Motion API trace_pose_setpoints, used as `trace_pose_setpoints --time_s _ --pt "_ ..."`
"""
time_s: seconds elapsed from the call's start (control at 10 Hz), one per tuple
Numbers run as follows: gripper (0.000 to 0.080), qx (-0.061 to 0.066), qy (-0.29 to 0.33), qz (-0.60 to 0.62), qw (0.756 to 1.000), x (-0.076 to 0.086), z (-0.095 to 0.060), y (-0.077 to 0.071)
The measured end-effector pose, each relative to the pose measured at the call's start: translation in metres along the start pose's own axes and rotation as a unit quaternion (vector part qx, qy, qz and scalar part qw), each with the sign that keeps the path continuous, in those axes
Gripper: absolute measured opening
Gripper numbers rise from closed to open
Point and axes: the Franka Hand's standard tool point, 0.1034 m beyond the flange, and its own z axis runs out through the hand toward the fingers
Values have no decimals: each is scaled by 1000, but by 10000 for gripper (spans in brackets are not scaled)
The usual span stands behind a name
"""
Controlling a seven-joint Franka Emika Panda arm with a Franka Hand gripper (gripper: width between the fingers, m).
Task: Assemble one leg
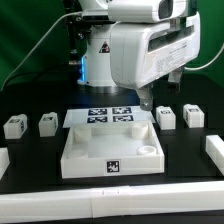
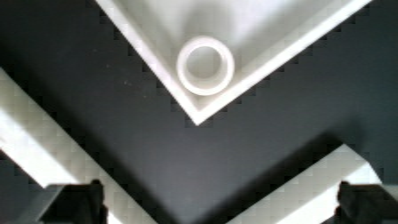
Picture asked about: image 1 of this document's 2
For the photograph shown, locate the white front rail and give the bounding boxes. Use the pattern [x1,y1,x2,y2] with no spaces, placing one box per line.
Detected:
[0,181,224,224]

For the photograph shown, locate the grey cable right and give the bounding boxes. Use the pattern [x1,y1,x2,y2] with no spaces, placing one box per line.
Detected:
[184,43,224,72]

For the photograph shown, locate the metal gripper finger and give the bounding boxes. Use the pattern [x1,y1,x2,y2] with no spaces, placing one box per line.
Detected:
[168,67,183,92]
[136,84,153,111]

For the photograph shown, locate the white sheet with tags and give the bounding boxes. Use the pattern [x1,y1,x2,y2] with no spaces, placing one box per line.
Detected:
[63,106,155,128]

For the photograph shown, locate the white obstacle block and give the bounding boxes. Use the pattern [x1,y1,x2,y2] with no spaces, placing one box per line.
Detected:
[0,148,10,180]
[205,135,224,176]

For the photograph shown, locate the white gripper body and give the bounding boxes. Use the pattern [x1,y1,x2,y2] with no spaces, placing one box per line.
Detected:
[110,13,200,89]

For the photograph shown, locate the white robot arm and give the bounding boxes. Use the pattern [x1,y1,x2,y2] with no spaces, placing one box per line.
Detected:
[62,0,200,111]

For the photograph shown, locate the white left obstacle block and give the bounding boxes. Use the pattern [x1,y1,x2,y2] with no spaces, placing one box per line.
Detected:
[0,148,10,180]

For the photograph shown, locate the white square tabletop tray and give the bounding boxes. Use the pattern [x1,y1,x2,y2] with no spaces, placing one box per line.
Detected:
[61,121,164,179]

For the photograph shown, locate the white right obstacle block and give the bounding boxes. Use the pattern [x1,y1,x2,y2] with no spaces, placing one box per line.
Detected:
[205,135,224,176]

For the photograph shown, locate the grey cable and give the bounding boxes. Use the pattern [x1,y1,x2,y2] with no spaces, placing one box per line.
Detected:
[184,43,224,72]
[0,11,83,91]

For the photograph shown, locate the grey cable left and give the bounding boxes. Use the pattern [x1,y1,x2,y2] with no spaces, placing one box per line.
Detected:
[0,11,83,91]

